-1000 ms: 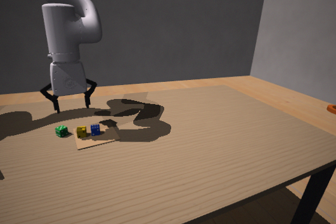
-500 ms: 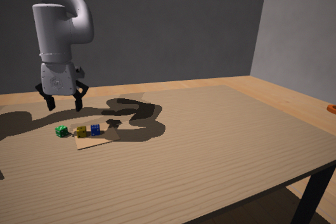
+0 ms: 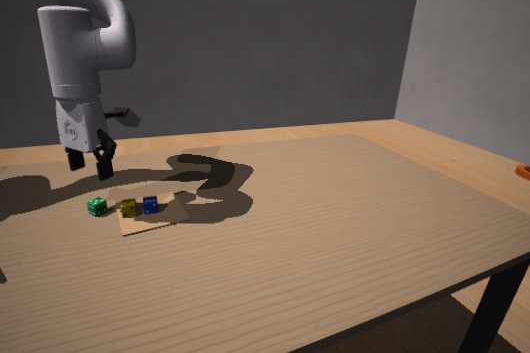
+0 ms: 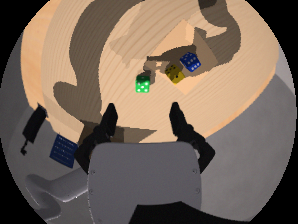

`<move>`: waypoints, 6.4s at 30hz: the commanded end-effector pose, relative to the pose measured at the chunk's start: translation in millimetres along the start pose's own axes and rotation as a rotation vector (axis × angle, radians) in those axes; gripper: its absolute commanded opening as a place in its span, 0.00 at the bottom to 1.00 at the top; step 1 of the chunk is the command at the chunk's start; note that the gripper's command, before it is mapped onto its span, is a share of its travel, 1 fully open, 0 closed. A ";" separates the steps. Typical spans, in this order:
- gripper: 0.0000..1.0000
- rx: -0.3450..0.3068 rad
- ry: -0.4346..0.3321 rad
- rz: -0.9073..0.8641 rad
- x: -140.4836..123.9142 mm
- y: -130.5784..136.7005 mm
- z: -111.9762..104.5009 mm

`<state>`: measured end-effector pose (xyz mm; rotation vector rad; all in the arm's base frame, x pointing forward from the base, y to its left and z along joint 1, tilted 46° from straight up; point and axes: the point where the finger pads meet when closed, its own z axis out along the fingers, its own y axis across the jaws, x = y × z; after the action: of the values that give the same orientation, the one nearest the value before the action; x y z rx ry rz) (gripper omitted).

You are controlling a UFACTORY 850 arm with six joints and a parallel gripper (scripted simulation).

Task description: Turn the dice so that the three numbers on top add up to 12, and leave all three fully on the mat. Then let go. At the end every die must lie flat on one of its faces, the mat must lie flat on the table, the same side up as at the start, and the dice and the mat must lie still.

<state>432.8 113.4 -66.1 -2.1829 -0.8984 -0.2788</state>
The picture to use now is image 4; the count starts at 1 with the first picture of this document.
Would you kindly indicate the green die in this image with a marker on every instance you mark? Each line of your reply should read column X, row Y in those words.
column 142, row 84

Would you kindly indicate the yellow die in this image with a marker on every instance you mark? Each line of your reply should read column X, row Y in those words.
column 174, row 74

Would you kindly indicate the peach square mat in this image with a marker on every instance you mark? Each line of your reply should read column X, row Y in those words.
column 183, row 38

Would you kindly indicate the blue die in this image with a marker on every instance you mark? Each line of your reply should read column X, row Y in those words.
column 190, row 61

